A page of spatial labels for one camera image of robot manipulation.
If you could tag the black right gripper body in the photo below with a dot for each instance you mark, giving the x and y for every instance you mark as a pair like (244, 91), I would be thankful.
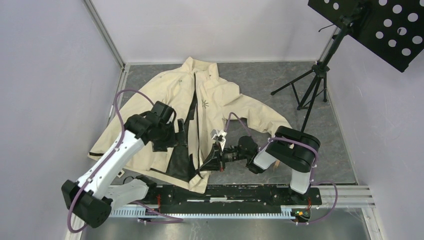
(227, 154)

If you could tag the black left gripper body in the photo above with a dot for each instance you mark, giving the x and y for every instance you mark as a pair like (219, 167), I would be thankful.
(166, 138)

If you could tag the cream zip-up jacket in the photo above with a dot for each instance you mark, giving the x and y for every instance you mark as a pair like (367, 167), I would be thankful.
(205, 102)

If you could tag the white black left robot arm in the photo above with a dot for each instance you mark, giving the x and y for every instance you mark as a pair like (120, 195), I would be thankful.
(91, 197)

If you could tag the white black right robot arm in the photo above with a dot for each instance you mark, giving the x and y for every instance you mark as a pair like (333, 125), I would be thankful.
(295, 149)

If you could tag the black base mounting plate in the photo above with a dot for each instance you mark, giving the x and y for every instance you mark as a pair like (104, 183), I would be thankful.
(229, 198)

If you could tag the black music stand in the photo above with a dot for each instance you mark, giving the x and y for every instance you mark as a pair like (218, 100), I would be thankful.
(391, 29)

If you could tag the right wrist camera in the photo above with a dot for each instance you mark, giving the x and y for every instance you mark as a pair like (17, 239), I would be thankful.
(219, 137)

